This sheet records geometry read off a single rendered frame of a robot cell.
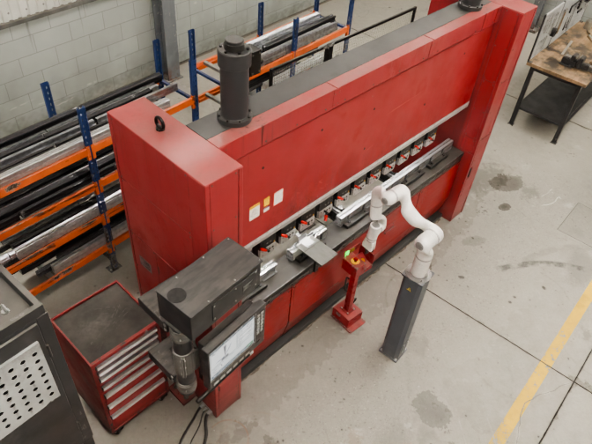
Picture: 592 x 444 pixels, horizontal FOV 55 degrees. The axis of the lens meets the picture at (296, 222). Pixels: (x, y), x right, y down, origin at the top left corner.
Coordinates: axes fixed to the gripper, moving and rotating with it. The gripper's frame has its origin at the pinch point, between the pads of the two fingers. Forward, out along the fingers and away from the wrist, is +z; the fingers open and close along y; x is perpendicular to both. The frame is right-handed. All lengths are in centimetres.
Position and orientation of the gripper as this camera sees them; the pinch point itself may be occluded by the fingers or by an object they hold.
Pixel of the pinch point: (366, 251)
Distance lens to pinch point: 458.3
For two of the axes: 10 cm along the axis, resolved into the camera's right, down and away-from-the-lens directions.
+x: 7.5, -4.2, 5.1
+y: 6.5, 6.1, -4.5
